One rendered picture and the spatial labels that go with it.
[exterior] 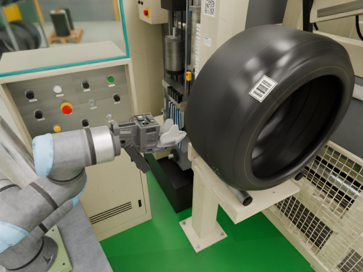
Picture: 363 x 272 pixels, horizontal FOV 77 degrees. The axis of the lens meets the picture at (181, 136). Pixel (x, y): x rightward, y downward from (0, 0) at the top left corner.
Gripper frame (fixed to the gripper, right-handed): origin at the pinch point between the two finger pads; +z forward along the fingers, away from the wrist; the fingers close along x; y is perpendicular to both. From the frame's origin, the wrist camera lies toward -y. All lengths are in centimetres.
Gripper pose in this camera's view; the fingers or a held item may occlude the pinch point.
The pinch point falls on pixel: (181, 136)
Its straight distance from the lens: 67.6
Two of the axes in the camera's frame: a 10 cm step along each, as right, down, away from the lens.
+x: -4.6, -5.2, 7.2
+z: 8.8, -1.7, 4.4
